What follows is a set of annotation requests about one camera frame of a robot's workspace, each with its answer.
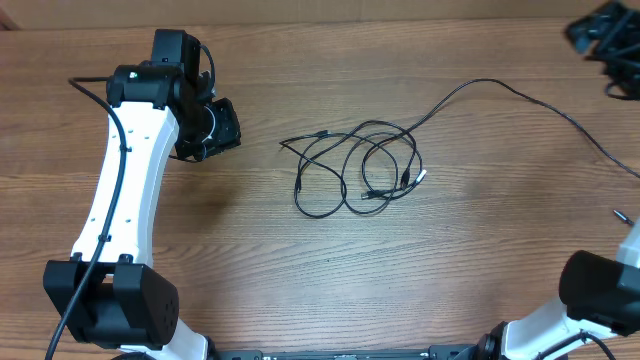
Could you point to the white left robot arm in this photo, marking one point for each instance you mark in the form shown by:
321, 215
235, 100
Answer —
107, 292

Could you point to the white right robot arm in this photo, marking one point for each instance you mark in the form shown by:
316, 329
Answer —
598, 298

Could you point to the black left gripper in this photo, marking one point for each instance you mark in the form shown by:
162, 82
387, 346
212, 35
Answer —
229, 137

